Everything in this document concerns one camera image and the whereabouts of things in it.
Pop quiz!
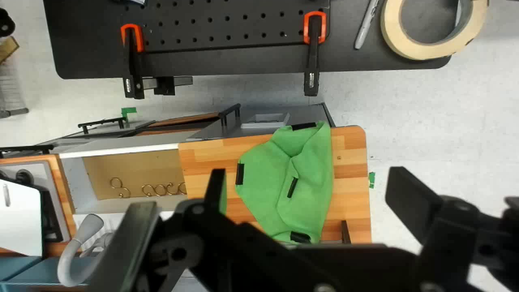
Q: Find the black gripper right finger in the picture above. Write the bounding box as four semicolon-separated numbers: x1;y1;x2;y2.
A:
384;165;451;248

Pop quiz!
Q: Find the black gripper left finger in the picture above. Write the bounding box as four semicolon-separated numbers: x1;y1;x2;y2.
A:
203;167;229;217

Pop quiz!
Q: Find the green cloth with black tags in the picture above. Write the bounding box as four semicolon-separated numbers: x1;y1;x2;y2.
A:
217;122;336;247

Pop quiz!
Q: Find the wooden table top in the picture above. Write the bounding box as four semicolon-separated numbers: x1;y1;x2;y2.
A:
177;101;375;247

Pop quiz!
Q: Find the tan cardboard panel with circles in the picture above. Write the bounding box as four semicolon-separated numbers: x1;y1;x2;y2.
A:
81;149;188;203

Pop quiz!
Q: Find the black pegboard panel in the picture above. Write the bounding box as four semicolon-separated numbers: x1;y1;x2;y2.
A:
44;0;454;81

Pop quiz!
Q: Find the orange and black bar clamp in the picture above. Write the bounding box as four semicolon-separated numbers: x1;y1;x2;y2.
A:
118;21;148;101
300;10;329;99

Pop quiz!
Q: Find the beige masking tape roll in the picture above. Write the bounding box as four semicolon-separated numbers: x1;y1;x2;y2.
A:
378;0;491;62

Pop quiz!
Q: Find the silver marker pen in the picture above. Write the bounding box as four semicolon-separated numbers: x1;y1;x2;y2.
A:
352;0;384;52

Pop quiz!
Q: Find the white box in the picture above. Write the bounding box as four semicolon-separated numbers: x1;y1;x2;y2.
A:
0;177;45;260

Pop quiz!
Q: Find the black drawer handle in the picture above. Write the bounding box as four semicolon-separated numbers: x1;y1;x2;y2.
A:
76;115;131;136

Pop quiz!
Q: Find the grey curved hose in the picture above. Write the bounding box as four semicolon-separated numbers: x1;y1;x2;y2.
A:
55;213;118;289

